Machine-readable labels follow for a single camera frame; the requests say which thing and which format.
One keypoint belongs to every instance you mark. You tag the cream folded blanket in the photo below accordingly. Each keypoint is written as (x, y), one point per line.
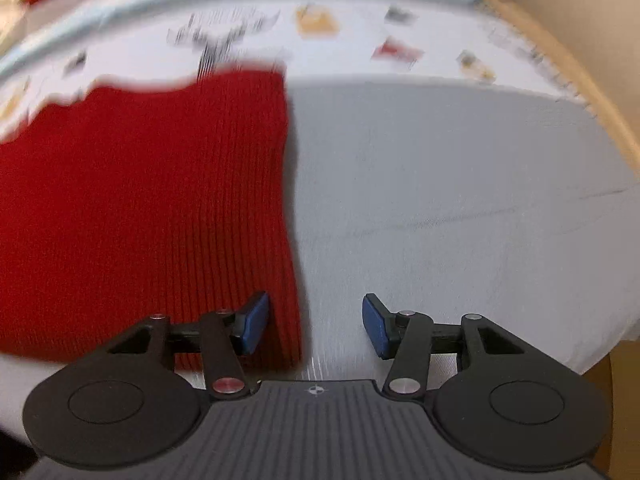
(11, 5)

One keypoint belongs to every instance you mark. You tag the printed grey white bed sheet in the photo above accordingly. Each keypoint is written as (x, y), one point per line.
(425, 185)

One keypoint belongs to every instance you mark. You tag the red knitted garment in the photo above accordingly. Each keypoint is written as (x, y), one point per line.
(150, 185)

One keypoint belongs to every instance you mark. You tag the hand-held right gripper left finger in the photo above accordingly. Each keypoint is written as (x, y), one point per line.
(255, 322)

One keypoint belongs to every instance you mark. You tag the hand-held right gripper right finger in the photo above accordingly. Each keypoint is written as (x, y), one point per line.
(376, 322)

